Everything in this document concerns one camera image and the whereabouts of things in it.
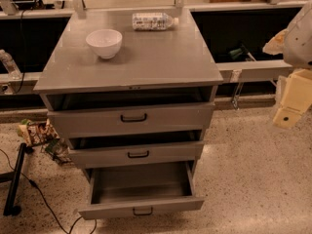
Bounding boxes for grey bottom drawer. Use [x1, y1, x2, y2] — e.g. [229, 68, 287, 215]
[79, 162, 204, 219]

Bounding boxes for grey drawer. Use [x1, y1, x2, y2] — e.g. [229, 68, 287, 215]
[69, 141, 204, 169]
[48, 102, 215, 138]
[79, 162, 204, 219]

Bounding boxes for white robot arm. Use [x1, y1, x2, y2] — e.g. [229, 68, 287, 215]
[262, 1, 312, 129]

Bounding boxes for grey top drawer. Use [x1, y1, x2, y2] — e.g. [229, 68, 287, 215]
[48, 102, 215, 138]

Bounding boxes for grey drawer cabinet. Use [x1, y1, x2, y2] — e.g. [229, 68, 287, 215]
[34, 9, 222, 177]

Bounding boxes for grey middle drawer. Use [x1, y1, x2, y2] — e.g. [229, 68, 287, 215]
[69, 141, 204, 169]

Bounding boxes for clear plastic water bottle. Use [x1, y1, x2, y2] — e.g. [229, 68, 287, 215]
[132, 13, 179, 31]

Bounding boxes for white ceramic bowl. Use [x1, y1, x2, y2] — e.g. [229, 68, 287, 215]
[86, 29, 123, 59]

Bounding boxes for dark green snack bag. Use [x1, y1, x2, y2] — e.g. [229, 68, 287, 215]
[45, 138, 71, 165]

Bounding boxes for colourful snack bag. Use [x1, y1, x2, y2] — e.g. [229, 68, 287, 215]
[18, 119, 59, 146]

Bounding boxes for clear bottle at left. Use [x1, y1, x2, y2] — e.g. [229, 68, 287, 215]
[0, 50, 22, 80]

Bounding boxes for green handled tool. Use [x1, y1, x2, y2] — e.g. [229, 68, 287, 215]
[229, 43, 255, 61]

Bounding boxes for grey metal rail frame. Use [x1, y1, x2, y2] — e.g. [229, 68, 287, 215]
[0, 0, 312, 110]

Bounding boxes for black floor cable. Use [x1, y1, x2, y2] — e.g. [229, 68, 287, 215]
[0, 148, 98, 234]

